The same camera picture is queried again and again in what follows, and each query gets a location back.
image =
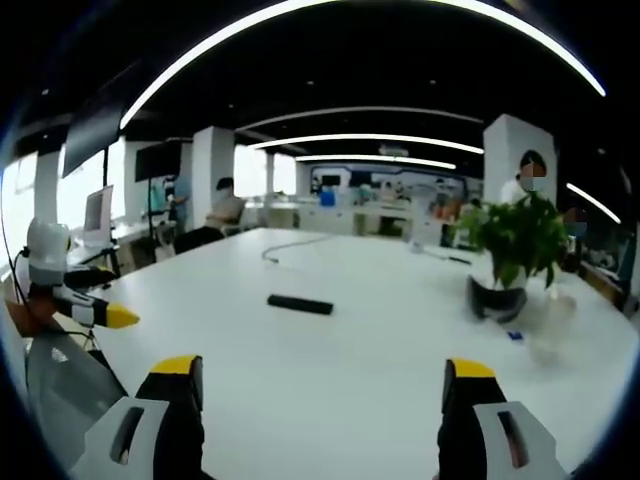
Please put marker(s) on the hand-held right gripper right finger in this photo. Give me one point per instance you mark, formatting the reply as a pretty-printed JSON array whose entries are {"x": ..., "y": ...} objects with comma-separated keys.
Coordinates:
[{"x": 495, "y": 425}]

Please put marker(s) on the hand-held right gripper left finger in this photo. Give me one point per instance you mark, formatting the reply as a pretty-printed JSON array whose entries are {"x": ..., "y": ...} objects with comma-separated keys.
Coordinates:
[{"x": 150, "y": 425}]

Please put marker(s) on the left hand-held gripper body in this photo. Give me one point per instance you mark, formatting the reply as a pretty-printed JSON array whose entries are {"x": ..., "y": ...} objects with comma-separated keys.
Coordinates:
[{"x": 46, "y": 255}]

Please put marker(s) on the black remote control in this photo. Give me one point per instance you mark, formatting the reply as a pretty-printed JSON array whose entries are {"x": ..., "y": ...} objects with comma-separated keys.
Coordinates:
[{"x": 300, "y": 304}]

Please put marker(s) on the computer monitor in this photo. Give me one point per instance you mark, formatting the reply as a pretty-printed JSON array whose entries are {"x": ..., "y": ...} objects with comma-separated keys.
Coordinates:
[{"x": 97, "y": 212}]

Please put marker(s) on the small blue card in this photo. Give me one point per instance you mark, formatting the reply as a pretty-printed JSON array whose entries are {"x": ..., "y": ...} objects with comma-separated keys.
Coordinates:
[{"x": 516, "y": 335}]

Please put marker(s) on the crumpled clear plastic wrap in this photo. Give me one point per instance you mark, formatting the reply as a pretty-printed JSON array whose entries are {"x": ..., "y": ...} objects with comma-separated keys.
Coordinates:
[{"x": 547, "y": 325}]

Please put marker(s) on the black office chair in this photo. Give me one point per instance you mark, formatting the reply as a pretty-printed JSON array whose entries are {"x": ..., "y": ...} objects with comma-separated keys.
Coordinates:
[{"x": 197, "y": 239}]

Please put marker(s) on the black headset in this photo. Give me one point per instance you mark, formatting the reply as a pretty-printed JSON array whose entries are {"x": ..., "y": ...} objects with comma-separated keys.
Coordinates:
[{"x": 495, "y": 302}]

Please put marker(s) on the black hanging screen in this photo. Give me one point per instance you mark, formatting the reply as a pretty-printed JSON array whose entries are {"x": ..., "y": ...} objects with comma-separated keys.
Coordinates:
[{"x": 92, "y": 132}]

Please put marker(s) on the black pen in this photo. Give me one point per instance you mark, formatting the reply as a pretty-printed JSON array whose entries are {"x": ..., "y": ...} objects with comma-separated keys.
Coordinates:
[{"x": 459, "y": 260}]

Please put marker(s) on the green potted plant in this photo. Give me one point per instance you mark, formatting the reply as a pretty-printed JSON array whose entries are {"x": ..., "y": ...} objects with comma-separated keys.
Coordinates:
[{"x": 520, "y": 235}]

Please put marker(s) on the black wall screen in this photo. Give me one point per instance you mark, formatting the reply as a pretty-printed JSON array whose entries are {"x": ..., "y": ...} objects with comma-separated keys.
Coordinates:
[{"x": 157, "y": 160}]

